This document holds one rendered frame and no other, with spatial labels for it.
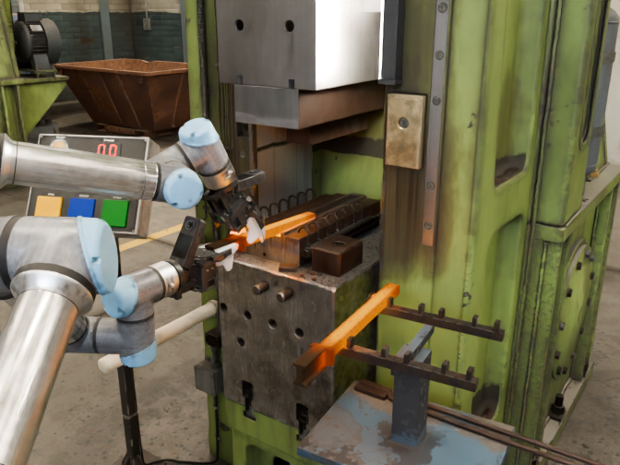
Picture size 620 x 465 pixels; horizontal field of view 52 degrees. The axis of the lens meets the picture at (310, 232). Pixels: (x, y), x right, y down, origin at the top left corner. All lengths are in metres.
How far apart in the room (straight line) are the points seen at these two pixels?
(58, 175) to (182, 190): 0.22
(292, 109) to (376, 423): 0.75
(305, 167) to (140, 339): 0.93
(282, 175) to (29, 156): 0.94
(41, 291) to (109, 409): 1.89
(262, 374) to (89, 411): 1.19
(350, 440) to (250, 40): 0.95
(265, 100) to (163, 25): 9.25
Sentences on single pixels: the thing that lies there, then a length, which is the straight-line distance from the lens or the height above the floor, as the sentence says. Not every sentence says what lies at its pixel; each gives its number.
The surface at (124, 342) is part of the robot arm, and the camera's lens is 1.35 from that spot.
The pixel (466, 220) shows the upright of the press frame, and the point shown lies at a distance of 1.54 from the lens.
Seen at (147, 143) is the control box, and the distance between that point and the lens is 1.86.
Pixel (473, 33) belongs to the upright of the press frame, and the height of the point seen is 1.49.
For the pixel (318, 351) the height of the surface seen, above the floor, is 0.94.
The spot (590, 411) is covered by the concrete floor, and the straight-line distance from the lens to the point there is 2.91.
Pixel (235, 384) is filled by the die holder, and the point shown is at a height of 0.53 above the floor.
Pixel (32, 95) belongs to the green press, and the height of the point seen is 0.76.
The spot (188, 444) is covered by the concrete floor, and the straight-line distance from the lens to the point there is 2.56.
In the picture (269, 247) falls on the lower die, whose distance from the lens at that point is 1.68.
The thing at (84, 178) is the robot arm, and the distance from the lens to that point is 1.20.
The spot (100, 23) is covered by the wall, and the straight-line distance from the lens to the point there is 11.01.
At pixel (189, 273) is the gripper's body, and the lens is 1.41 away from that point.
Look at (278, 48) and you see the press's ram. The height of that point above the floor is 1.46.
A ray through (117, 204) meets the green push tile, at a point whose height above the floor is 1.03.
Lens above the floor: 1.55
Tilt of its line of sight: 20 degrees down
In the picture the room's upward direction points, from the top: straight up
